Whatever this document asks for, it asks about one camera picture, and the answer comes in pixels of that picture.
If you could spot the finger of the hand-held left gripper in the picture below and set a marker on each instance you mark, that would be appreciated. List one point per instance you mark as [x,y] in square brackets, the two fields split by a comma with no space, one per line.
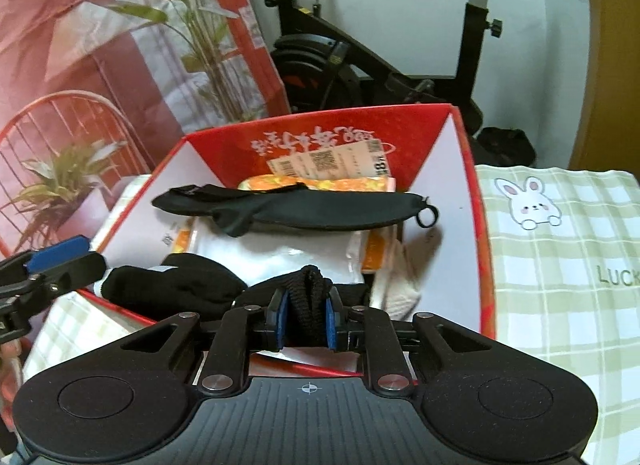
[60,252]
[75,270]

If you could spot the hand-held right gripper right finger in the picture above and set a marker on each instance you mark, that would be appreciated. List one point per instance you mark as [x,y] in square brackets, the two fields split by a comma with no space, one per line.
[331,322]

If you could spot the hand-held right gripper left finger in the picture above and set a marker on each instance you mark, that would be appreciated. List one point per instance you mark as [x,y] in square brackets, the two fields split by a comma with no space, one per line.
[282,320]

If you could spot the black knit glove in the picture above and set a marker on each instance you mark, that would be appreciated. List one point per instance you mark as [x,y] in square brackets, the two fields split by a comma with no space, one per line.
[309,305]

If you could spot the white orange plastic packet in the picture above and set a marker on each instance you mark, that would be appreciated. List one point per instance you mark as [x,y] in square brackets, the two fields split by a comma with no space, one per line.
[280,255]

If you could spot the white knit glove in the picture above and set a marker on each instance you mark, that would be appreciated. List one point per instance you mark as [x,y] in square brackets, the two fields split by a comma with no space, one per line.
[400,290]

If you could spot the black sock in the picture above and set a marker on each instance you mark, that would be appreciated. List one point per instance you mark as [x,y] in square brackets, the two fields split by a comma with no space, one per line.
[175,290]

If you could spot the black cloth pouch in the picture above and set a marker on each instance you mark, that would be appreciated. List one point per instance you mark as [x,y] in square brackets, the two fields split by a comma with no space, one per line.
[310,210]

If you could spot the orange floral cloth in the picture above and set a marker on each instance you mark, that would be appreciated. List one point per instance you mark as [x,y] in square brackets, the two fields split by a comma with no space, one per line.
[340,185]

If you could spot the red strawberry print cardboard box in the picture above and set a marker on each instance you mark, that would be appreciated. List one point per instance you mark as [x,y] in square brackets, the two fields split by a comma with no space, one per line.
[325,137]

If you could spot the checkered rabbit print tablecloth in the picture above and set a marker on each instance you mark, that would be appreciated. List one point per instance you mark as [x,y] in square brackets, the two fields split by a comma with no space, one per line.
[550,295]

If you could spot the black bag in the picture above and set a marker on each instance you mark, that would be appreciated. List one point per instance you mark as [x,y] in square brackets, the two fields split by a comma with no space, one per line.
[505,145]

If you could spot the black exercise bike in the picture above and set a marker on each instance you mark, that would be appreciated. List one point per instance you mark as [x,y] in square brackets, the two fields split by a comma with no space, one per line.
[305,65]

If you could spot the wooden door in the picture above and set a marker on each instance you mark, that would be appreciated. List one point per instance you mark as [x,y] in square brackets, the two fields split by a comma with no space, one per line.
[610,70]

